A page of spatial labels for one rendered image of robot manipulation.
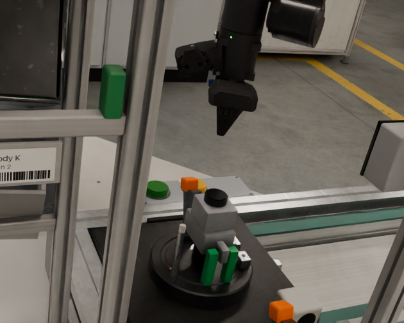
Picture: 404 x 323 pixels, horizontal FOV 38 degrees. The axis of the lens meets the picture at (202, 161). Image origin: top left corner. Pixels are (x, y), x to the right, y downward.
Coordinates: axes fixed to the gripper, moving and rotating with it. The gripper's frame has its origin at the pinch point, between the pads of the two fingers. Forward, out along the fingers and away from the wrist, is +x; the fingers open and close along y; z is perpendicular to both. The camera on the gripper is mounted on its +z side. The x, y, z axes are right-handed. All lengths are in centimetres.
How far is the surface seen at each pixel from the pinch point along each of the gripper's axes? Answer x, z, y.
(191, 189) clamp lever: 8.8, 3.1, 8.1
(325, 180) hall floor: 105, -80, -208
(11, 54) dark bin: -16.7, 17.9, 41.7
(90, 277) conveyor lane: 20.1, 14.5, 15.9
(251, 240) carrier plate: 17.9, -7.4, 4.1
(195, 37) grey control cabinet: 65, 2, -318
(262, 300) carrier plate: 18.5, -8.3, 17.4
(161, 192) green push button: 17.3, 7.2, -5.2
